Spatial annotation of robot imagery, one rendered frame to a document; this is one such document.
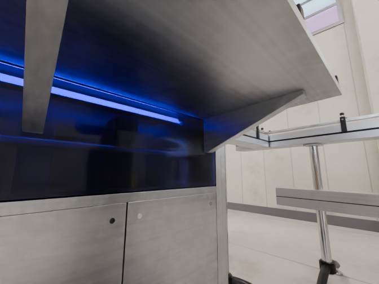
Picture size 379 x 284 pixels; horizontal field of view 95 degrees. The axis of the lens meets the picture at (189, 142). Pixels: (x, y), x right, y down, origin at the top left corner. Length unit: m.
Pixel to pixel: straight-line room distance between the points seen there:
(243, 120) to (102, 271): 0.53
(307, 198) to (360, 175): 1.67
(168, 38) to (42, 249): 0.44
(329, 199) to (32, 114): 1.37
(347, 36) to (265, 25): 3.23
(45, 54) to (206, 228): 0.63
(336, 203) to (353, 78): 2.18
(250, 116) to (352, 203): 0.92
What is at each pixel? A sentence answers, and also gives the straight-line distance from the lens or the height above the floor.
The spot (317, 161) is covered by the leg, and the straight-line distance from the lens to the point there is 1.38.
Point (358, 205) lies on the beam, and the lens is 1.34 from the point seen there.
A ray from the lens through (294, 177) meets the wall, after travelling 3.04.
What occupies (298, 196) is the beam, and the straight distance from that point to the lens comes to 1.40.
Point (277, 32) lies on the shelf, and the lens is 0.33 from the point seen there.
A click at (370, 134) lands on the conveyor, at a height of 0.86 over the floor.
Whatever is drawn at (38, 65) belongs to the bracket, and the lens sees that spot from 0.31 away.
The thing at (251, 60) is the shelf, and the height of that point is 0.86.
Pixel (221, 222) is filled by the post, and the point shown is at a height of 0.46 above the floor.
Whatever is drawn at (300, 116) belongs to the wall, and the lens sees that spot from 3.13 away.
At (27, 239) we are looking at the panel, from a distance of 0.47.
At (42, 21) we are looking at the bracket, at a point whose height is 0.81.
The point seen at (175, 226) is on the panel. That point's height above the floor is 0.49.
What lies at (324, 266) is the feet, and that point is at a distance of 1.44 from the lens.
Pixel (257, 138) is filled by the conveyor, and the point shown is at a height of 0.89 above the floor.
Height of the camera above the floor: 0.66
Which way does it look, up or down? 10 degrees up
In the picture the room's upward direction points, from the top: straight up
